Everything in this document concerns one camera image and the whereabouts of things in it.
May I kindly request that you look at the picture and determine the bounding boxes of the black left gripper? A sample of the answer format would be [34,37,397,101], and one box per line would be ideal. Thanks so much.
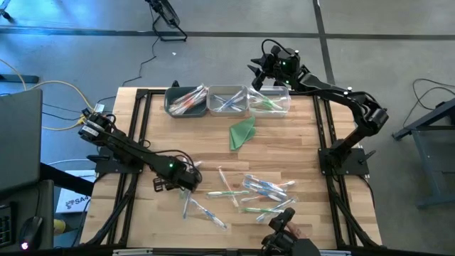
[155,157,204,193]

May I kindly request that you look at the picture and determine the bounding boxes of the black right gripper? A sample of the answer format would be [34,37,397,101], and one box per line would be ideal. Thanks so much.
[247,45,304,92]

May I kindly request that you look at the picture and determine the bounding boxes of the clear plastic bin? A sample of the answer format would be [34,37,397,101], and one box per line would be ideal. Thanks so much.
[247,85,291,119]

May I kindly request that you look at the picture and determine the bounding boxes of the light grey plastic bin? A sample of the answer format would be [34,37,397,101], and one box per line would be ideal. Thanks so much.
[207,84,249,117]

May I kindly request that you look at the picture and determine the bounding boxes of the green cloth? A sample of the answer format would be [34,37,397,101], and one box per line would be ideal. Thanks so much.
[229,115,257,151]

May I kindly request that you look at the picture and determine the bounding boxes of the dark grey plastic bin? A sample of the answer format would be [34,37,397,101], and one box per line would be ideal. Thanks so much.
[164,84,210,118]

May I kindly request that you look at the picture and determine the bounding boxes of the person's hand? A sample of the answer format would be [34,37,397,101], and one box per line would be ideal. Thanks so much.
[286,222,309,240]

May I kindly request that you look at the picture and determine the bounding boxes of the white printed cardboard box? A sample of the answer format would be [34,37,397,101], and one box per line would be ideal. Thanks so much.
[55,169,92,214]

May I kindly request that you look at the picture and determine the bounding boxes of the black diagonal strut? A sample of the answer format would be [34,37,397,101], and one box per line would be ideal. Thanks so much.
[38,161,95,197]

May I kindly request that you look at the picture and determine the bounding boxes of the yellow object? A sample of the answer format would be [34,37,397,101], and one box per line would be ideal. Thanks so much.
[53,218,68,236]

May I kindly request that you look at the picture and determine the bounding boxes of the dark side desk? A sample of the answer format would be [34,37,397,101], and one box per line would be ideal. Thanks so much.
[0,179,55,252]

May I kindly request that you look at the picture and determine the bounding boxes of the black computer mouse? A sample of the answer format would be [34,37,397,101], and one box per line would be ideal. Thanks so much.
[18,215,44,251]

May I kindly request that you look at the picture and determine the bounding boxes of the grey computer monitor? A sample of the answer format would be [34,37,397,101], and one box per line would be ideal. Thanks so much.
[0,88,43,193]

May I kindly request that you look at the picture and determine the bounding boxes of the backlit black keyboard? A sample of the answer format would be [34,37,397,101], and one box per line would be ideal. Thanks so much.
[0,203,16,249]

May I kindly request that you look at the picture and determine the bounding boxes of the black flat bar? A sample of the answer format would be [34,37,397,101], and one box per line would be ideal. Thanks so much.
[0,74,40,85]

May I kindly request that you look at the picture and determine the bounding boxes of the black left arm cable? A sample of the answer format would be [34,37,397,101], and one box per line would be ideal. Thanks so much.
[141,139,200,171]

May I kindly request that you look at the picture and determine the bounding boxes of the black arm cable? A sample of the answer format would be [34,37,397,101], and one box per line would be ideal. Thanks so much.
[141,139,200,171]
[261,38,286,55]

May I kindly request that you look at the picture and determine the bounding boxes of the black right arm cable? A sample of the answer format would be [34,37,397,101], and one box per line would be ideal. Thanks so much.
[261,38,286,55]

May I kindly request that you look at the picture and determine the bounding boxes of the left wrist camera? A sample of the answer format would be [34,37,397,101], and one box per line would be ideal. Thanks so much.
[153,176,170,193]

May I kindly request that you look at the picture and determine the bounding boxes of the white metal bracket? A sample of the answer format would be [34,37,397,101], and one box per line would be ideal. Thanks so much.
[319,249,353,256]
[112,248,154,256]

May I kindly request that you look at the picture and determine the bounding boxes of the yellow cable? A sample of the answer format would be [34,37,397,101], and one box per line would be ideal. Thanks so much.
[0,58,95,132]

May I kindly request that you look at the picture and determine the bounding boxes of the grey steel table frame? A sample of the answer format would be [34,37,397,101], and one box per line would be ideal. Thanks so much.
[390,97,455,210]

